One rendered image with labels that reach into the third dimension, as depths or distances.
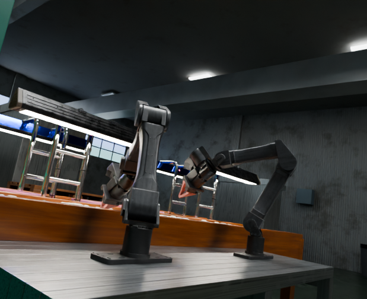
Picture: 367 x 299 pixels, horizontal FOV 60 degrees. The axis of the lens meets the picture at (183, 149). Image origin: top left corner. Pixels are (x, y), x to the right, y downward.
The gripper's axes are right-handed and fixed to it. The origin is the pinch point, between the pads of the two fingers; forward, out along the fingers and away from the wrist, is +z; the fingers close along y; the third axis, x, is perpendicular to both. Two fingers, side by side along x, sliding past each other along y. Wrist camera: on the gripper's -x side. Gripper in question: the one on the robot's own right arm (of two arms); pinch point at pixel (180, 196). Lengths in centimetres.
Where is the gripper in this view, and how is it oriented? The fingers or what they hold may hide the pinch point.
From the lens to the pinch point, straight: 138.7
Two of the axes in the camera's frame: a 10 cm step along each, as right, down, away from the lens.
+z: -6.6, 6.4, 4.0
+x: 3.6, 7.3, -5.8
